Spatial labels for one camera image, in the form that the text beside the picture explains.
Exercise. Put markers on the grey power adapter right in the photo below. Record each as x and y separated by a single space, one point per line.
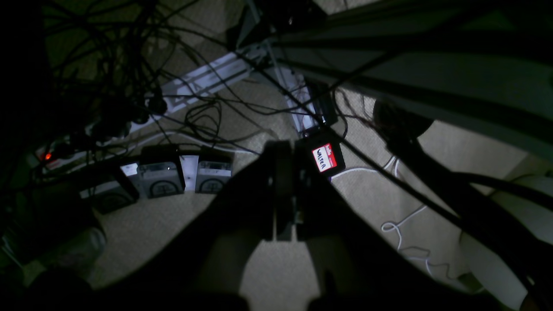
214 170

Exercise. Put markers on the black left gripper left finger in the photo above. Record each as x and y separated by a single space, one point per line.
208 258

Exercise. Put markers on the aluminium frame rail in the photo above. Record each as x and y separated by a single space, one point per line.
210 78

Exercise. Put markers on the grey power adapter middle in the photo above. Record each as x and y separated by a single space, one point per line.
160 171

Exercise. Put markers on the grey power adapter left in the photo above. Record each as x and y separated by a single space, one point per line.
111 191

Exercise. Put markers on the white power strip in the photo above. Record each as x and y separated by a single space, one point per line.
99 141

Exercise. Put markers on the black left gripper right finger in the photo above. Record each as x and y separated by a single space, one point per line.
350 259

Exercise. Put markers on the black box with red label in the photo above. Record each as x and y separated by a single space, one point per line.
324 149

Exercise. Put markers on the grey power adapter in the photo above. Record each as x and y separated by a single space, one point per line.
160 171
214 170
111 191

